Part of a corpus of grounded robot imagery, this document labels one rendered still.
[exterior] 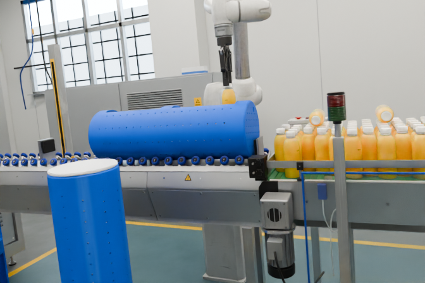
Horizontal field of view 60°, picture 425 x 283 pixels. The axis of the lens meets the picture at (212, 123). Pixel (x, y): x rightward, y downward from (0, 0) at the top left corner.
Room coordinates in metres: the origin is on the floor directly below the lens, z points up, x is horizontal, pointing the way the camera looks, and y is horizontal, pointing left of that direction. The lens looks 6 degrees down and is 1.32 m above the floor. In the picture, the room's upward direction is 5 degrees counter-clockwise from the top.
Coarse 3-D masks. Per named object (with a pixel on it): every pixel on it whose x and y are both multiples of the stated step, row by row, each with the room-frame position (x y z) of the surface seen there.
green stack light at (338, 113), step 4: (328, 108) 1.29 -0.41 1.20; (332, 108) 1.28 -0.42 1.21; (336, 108) 1.27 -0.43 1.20; (340, 108) 1.27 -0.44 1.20; (344, 108) 1.28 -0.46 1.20; (328, 112) 1.30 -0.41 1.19; (332, 112) 1.28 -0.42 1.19; (336, 112) 1.27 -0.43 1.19; (340, 112) 1.27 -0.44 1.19; (344, 112) 1.27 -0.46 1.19; (328, 116) 1.30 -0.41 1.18; (332, 116) 1.28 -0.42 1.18; (336, 116) 1.27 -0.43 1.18; (340, 116) 1.27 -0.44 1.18; (344, 116) 1.27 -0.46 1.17; (328, 120) 1.30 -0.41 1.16; (332, 120) 1.28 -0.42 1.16; (336, 120) 1.27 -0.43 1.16; (340, 120) 1.27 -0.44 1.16; (344, 120) 1.27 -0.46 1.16
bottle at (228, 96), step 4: (224, 88) 1.83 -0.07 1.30; (228, 88) 1.82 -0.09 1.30; (224, 92) 1.81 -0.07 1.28; (228, 92) 1.80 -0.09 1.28; (232, 92) 1.81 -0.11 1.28; (224, 96) 1.81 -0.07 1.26; (228, 96) 1.80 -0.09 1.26; (232, 96) 1.80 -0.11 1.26; (224, 100) 1.81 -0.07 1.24; (228, 100) 1.80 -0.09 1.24; (232, 100) 1.80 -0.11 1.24
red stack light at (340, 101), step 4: (328, 96) 1.29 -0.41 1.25; (332, 96) 1.28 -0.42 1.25; (336, 96) 1.27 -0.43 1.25; (340, 96) 1.27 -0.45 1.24; (344, 96) 1.28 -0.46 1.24; (328, 100) 1.29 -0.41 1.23; (332, 100) 1.28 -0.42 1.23; (336, 100) 1.27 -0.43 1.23; (340, 100) 1.27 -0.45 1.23; (344, 100) 1.28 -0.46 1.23; (328, 104) 1.29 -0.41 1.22; (332, 104) 1.28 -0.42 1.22; (336, 104) 1.27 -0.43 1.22; (340, 104) 1.27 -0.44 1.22; (344, 104) 1.28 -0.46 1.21
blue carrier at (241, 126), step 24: (96, 120) 1.99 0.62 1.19; (120, 120) 1.93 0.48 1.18; (144, 120) 1.87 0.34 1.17; (168, 120) 1.82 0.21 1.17; (192, 120) 1.76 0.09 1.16; (216, 120) 1.72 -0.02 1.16; (240, 120) 1.67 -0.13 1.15; (96, 144) 1.95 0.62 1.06; (120, 144) 1.90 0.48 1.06; (144, 144) 1.85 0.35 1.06; (168, 144) 1.80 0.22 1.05; (192, 144) 1.75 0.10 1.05; (216, 144) 1.71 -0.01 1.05; (240, 144) 1.67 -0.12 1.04
